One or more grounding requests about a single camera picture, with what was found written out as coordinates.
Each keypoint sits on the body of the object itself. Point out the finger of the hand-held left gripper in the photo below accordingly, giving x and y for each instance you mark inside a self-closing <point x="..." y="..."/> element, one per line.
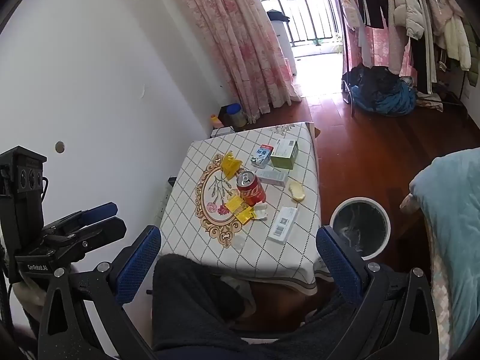
<point x="98" y="210"/>
<point x="105" y="230"/>

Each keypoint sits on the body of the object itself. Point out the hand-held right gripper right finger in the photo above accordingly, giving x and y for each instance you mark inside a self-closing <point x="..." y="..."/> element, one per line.
<point x="337" y="266"/>

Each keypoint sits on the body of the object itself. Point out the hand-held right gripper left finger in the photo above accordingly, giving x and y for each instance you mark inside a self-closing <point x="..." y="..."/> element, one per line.
<point x="138" y="262"/>

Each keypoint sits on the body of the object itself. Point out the white trash bin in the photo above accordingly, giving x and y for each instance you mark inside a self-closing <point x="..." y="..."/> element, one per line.
<point x="378" y="245"/>

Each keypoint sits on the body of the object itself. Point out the white barcode box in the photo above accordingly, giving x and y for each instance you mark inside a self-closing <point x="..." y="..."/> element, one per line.
<point x="283" y="224"/>

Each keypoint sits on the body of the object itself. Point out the pale yellow plastic piece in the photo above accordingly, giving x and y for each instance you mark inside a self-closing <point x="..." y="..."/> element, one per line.
<point x="297" y="191"/>

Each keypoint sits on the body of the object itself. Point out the white paper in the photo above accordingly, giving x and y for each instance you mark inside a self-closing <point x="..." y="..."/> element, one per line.
<point x="260" y="212"/>

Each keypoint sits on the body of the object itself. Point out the clear plastic scrap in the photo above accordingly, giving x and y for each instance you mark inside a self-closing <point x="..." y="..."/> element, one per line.
<point x="239" y="242"/>

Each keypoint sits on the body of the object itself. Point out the yellow white wrapper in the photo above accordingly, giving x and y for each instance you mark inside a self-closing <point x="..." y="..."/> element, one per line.
<point x="244" y="216"/>

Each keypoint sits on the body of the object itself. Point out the grey white cardboard box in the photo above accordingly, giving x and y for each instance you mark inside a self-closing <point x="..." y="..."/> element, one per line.
<point x="272" y="177"/>

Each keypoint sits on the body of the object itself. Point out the red soda can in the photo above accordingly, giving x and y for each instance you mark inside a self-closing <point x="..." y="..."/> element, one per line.
<point x="251" y="191"/>

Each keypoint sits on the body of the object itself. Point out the green cardboard box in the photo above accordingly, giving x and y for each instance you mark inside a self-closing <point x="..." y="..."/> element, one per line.
<point x="283" y="161"/>

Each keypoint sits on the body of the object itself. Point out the blue white milk carton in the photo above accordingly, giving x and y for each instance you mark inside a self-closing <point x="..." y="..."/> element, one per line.
<point x="261" y="156"/>

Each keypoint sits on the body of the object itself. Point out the large yellow plastic packet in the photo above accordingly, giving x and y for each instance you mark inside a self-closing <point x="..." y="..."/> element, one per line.
<point x="230" y="165"/>

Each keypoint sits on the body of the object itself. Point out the person's left forearm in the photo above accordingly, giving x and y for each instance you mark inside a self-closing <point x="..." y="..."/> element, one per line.
<point x="28" y="294"/>

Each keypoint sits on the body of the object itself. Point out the person's dark fleece pants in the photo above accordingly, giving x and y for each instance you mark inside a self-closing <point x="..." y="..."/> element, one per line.
<point x="187" y="300"/>

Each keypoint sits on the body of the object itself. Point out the white power strip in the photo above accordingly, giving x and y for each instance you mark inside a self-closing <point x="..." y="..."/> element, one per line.
<point x="162" y="204"/>

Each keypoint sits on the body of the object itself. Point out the checked floral tablecloth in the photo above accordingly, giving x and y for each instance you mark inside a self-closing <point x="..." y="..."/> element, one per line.
<point x="210" y="195"/>

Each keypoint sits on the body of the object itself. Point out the light blue blanket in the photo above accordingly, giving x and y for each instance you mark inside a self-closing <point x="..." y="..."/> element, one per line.
<point x="450" y="213"/>

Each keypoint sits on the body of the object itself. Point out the small yellow bottle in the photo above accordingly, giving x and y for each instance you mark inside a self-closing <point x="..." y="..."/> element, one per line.
<point x="215" y="121"/>

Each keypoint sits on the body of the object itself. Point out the black storage box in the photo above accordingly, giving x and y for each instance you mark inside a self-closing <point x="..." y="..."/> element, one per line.
<point x="222" y="114"/>

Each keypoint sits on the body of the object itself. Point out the blue lid plastic jar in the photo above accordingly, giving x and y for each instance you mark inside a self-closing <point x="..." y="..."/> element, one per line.
<point x="236" y="116"/>

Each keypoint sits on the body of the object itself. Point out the pile of dark blue clothes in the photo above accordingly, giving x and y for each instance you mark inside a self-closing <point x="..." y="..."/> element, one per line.
<point x="382" y="90"/>

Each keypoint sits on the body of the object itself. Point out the black clothes rack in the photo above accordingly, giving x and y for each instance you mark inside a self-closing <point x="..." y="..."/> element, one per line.
<point x="455" y="103"/>

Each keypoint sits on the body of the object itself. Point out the black striped track pants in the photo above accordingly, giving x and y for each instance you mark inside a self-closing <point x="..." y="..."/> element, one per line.
<point x="422" y="56"/>

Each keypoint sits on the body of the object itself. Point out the white cylindrical appliance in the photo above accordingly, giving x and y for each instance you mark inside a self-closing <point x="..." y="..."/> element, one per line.
<point x="281" y="41"/>

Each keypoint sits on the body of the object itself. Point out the balcony railing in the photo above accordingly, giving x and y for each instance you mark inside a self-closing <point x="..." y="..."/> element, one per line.
<point x="311" y="18"/>

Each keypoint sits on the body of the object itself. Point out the white fleece jacket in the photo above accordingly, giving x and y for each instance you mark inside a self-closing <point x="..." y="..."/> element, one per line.
<point x="455" y="43"/>

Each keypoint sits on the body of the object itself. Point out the dark olive jacket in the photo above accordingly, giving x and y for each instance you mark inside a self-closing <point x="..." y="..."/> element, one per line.
<point x="473" y="52"/>

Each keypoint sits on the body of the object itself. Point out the white puffer jacket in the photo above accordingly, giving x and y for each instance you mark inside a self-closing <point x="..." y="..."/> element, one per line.
<point x="407" y="3"/>

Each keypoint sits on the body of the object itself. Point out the pink fluffy coat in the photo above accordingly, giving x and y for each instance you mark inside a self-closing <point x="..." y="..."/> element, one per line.
<point x="444" y="0"/>

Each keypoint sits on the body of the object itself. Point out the round wall cap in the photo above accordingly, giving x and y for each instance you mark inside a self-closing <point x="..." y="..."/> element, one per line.
<point x="59" y="147"/>

